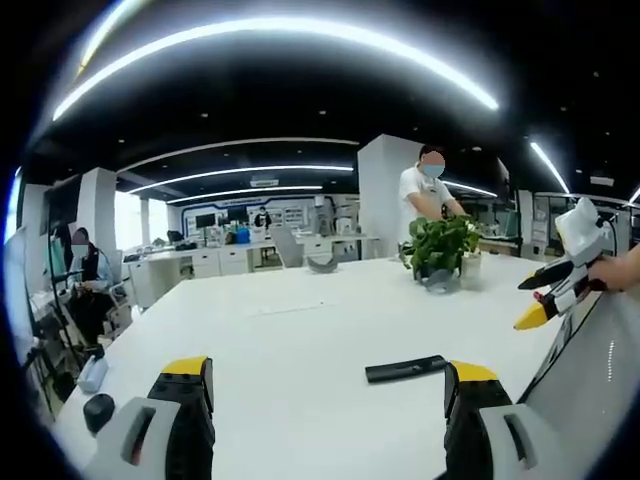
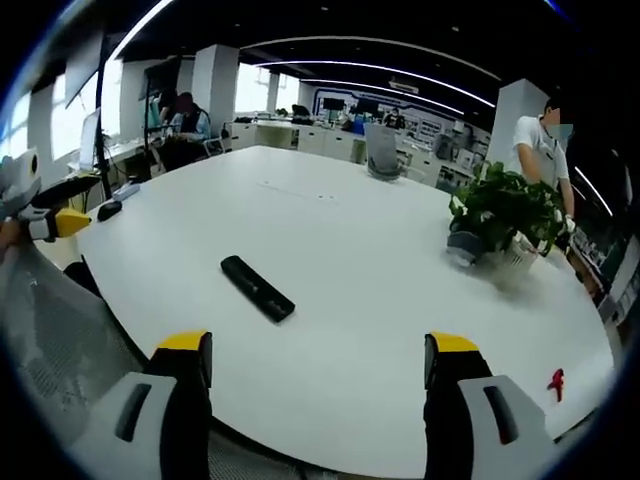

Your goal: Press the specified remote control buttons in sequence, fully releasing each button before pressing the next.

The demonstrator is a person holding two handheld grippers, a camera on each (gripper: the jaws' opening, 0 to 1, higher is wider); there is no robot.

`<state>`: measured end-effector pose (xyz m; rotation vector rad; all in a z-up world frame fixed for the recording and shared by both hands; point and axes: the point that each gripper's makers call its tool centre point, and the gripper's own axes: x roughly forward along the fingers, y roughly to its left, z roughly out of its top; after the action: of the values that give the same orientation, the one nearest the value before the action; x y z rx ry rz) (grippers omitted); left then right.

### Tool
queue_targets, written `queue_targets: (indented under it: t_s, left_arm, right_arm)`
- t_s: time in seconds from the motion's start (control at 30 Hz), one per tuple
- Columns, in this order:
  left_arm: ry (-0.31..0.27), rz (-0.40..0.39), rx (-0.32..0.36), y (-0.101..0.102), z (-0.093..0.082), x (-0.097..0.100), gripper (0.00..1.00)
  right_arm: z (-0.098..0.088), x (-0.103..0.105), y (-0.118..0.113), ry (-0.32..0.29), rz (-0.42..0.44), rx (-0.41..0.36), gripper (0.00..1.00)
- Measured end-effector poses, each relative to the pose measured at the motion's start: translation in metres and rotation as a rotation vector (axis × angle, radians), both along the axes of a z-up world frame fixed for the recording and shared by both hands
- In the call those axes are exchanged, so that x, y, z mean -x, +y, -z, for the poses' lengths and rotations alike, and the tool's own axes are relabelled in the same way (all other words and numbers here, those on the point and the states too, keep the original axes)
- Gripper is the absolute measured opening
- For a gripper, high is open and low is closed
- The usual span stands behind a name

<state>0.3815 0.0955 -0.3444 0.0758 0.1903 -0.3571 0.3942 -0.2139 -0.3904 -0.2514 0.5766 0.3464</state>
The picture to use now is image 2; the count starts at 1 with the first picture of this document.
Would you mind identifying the grey mesh office chair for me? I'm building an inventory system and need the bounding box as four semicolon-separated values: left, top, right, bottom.
0;239;151;451

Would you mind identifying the white computer monitor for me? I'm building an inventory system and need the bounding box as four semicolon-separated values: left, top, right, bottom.
78;107;102;172

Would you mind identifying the black remote control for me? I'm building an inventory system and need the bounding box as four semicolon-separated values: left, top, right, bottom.
220;255;297;325

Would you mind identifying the green potted plant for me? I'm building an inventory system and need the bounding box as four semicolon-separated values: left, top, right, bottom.
448;160;569;256

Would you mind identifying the white plant basket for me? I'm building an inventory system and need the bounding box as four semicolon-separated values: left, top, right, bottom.
492;232;544;276

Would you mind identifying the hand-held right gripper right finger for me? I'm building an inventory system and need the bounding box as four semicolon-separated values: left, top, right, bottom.
423;329;559;480

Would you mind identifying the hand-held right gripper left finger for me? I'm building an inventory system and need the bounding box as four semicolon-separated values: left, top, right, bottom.
74;329;214;480

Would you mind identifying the white cabinet row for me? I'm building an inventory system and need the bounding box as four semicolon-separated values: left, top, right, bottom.
227;121;369;164

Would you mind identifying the black computer mouse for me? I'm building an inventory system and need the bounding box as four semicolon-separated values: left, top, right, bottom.
96;200;124;222

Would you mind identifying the person's left hand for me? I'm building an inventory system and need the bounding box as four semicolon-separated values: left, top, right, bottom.
0;217;21;251

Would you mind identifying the black stand pole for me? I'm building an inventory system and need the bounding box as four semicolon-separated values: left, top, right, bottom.
94;29;114;204

